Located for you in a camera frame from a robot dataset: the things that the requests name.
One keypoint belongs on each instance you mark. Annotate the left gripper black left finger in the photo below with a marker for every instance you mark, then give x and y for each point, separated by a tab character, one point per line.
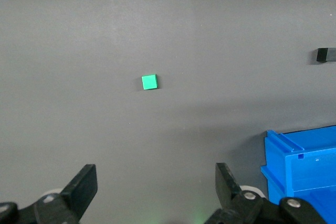
78	190

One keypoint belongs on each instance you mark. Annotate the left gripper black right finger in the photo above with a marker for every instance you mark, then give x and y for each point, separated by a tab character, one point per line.
228	190

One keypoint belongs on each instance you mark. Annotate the small green cube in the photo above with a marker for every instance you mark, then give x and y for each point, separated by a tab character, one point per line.
149	81

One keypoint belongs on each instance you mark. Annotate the small black cube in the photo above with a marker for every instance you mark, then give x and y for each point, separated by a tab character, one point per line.
325	54

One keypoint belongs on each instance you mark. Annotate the blue plastic storage bin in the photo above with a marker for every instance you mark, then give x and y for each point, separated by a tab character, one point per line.
309	171

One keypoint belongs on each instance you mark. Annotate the dark grey table mat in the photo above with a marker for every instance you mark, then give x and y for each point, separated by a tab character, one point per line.
105	37

